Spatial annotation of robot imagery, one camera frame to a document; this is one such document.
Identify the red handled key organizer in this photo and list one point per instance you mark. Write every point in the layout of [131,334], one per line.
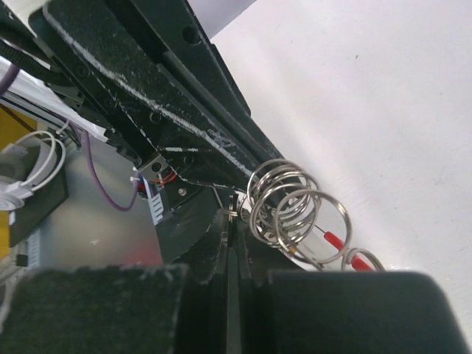
[281,206]

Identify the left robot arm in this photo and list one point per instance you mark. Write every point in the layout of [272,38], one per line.
[44,96]

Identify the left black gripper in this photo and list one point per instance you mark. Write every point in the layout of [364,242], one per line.
[143,76]

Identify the black key tag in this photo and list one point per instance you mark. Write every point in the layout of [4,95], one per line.
[233,331]

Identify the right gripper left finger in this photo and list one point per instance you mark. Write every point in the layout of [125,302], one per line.
[173,308]

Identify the left white cable duct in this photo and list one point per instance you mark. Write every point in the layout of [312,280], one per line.
[157,202]

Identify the black box on bench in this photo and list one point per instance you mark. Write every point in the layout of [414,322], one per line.
[37,208]

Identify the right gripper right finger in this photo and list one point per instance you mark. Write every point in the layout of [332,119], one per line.
[288,310]

